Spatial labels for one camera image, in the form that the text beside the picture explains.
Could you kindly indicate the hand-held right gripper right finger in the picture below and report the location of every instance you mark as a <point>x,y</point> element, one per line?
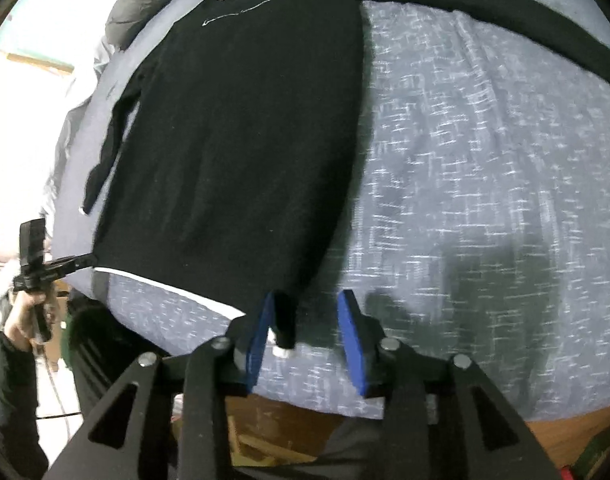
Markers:
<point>352,345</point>

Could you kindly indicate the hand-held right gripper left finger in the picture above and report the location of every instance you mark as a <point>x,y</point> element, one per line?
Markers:
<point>257,342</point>

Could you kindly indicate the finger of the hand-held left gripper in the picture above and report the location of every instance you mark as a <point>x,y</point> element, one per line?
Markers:
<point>72,263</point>

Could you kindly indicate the black sweater white trim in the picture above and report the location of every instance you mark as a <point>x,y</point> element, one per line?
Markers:
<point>235,135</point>

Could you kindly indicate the person's left forearm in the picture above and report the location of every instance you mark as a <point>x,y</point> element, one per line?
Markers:
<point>15,410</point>

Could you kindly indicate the person's left hand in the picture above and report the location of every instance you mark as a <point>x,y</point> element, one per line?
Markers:
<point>20,317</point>

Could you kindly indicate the person's dark pants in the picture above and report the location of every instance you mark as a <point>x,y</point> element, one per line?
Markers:
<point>100,350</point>

